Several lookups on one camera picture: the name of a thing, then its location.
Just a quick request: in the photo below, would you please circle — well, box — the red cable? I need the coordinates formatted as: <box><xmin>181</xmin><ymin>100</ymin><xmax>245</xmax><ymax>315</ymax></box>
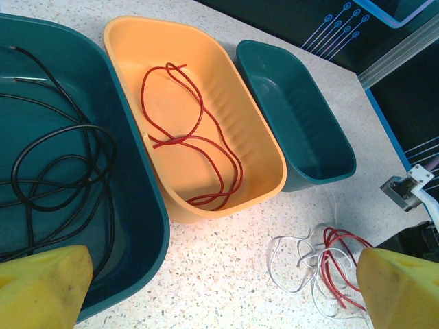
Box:
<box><xmin>320</xmin><ymin>226</ymin><xmax>375</xmax><ymax>311</ymax></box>
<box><xmin>141</xmin><ymin>62</ymin><xmax>244</xmax><ymax>212</ymax></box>

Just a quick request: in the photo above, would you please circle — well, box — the teal plastic bin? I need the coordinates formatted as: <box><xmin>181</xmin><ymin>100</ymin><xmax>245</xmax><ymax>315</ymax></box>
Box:
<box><xmin>0</xmin><ymin>12</ymin><xmax>171</xmax><ymax>325</ymax></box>
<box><xmin>235</xmin><ymin>39</ymin><xmax>357</xmax><ymax>193</ymax></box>

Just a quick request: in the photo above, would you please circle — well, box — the aluminium corner post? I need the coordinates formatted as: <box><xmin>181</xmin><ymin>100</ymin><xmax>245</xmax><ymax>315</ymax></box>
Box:
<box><xmin>357</xmin><ymin>19</ymin><xmax>439</xmax><ymax>90</ymax></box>

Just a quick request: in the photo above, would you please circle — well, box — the thick black cable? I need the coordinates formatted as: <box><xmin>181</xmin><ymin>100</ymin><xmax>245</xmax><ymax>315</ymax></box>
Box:
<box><xmin>11</xmin><ymin>125</ymin><xmax>117</xmax><ymax>212</ymax></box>

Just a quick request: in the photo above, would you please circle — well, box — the thin black cable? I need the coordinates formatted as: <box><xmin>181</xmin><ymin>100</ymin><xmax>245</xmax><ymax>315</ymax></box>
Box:
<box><xmin>0</xmin><ymin>46</ymin><xmax>117</xmax><ymax>271</ymax></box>

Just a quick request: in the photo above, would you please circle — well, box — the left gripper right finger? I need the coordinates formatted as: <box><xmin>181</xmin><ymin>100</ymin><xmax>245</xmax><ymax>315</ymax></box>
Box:
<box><xmin>356</xmin><ymin>248</ymin><xmax>439</xmax><ymax>329</ymax></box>

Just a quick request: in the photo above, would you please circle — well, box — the orange plastic bin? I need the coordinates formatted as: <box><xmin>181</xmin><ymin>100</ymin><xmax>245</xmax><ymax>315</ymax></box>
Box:
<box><xmin>102</xmin><ymin>16</ymin><xmax>288</xmax><ymax>226</ymax></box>

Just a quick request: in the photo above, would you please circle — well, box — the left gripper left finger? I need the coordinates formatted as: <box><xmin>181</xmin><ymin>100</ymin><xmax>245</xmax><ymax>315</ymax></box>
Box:
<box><xmin>0</xmin><ymin>245</ymin><xmax>93</xmax><ymax>329</ymax></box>

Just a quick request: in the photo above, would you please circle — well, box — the white cable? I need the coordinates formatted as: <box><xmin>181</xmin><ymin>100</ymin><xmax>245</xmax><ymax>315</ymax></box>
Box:
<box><xmin>298</xmin><ymin>191</ymin><xmax>373</xmax><ymax>321</ymax></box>
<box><xmin>266</xmin><ymin>224</ymin><xmax>354</xmax><ymax>295</ymax></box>

